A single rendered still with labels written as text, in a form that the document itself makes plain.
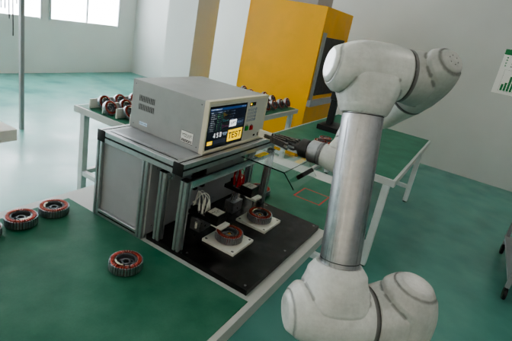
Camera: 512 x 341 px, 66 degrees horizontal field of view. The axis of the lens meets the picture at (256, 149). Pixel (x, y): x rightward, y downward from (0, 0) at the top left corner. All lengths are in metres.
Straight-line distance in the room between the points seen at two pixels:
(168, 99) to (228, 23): 6.47
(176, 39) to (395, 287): 4.92
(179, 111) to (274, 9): 3.96
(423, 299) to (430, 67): 0.55
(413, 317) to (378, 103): 0.51
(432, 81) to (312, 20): 4.15
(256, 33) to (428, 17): 2.64
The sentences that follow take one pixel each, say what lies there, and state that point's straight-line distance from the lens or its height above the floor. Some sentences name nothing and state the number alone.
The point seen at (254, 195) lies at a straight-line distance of 1.77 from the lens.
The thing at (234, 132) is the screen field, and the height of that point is 1.17.
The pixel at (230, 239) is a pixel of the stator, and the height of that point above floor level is 0.81.
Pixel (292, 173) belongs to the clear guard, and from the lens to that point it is 1.65.
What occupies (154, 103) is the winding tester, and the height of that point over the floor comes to 1.24.
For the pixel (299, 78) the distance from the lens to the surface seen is 5.14.
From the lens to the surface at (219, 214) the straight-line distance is 1.59.
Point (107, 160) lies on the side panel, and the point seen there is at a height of 0.99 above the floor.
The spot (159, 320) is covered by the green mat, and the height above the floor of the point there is 0.75.
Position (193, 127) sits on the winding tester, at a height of 1.21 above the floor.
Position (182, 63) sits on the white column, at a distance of 5.54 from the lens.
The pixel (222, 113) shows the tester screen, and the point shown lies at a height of 1.27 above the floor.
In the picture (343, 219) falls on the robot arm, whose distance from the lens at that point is 0.97.
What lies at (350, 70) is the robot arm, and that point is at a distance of 0.93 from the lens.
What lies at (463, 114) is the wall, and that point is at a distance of 6.57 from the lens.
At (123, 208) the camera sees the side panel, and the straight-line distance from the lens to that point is 1.65.
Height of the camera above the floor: 1.61
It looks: 18 degrees down
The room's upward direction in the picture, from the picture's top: 11 degrees clockwise
